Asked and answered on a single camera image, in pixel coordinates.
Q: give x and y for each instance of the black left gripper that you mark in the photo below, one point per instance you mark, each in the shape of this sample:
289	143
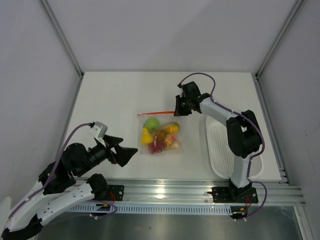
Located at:
123	154

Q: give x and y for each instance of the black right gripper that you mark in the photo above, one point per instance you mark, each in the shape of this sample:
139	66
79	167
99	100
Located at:
178	111

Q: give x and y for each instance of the small yellow orange fruit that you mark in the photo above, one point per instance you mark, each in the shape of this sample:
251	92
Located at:
170	127

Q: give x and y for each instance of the green apple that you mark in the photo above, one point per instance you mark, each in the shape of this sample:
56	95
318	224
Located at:
152	124

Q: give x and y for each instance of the clear orange zip top bag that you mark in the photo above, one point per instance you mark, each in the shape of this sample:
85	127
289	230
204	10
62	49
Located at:
159	135

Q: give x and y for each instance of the red grape bunch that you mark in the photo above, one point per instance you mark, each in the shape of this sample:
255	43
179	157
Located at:
156	147

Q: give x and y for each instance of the red peach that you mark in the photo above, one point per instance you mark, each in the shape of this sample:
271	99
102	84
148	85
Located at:
171	141

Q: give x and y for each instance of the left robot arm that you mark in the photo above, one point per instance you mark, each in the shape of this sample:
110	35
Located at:
48	198

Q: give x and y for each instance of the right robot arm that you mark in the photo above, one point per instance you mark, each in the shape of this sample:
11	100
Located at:
244	136

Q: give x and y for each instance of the white perforated plastic basket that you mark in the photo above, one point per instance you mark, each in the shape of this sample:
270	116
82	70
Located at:
220	156

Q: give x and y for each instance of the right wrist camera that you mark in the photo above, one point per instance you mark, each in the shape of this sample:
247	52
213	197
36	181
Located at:
180	86

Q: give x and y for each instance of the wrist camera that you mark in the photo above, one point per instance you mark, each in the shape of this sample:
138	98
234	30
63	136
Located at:
180	86
98	131

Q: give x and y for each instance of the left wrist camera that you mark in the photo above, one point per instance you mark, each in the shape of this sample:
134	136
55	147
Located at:
98	131

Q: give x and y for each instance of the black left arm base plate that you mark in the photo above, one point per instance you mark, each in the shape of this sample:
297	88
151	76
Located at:
116	192

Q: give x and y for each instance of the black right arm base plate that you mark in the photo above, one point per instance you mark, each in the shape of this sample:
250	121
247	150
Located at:
221	194

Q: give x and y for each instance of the white slotted cable duct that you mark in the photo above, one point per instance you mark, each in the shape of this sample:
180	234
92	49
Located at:
160	209

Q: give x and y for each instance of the aluminium front rail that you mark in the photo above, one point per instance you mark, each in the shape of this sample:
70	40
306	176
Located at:
195	192

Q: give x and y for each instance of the right aluminium frame post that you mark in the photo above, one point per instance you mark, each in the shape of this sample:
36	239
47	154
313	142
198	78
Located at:
283	31

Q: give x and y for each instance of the aluminium frame post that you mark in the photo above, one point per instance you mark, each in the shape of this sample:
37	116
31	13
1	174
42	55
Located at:
49	13
283	31

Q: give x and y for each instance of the left aluminium frame post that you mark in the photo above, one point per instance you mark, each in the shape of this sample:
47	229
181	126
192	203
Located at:
49	13

